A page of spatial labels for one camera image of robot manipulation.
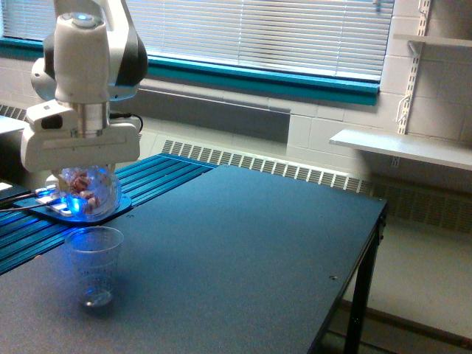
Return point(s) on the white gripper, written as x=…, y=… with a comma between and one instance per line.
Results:
x=63, y=135

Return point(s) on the clear cup with candies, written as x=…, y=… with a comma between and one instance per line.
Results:
x=90, y=193

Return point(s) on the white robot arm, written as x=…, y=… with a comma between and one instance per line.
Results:
x=116, y=19

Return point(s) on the white box at left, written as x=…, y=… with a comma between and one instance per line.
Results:
x=9, y=125

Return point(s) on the clear plastic cup on table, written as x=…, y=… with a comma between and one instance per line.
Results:
x=94, y=254

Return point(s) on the teal window sill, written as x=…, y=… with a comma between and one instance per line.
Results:
x=258, y=79

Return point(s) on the white window blinds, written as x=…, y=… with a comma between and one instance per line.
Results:
x=343, y=39

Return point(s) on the black table leg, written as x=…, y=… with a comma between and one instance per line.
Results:
x=362, y=288

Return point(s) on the baseboard radiator grille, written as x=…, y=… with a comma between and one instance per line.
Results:
x=419, y=204

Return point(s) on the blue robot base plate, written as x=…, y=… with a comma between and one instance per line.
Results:
x=55, y=209

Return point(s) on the white shelf bracket rail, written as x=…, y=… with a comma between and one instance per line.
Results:
x=405, y=103

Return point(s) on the white lower wall shelf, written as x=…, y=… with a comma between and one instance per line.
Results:
x=420, y=149

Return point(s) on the white wall shelf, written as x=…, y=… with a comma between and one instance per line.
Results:
x=420, y=149
x=435, y=40

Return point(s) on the white upper wall shelf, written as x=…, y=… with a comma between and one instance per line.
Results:
x=435, y=40

